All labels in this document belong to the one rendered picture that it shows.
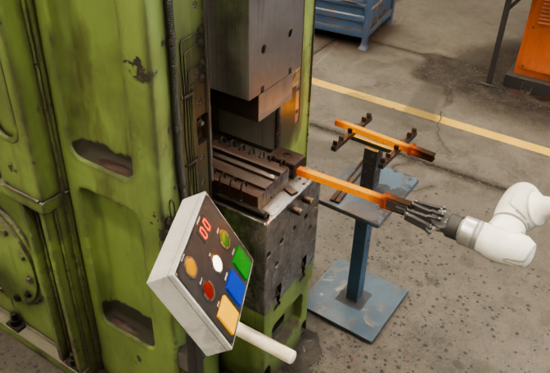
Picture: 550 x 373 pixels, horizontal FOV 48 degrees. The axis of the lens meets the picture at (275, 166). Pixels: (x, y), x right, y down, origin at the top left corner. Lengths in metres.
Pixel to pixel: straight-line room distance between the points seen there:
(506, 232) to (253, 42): 0.90
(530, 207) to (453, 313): 1.33
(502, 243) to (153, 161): 1.02
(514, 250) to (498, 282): 1.55
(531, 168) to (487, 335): 1.58
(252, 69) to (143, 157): 0.41
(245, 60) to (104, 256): 1.00
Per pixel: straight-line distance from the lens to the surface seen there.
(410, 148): 2.46
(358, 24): 5.72
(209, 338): 1.62
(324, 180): 2.03
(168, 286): 1.52
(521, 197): 1.95
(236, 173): 2.18
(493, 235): 1.87
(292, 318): 2.79
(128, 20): 1.66
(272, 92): 1.94
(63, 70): 1.99
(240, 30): 1.76
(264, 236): 2.11
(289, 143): 2.48
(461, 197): 3.93
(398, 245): 3.46
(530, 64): 5.37
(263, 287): 2.27
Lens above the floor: 2.23
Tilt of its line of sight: 34 degrees down
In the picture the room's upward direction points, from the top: 2 degrees clockwise
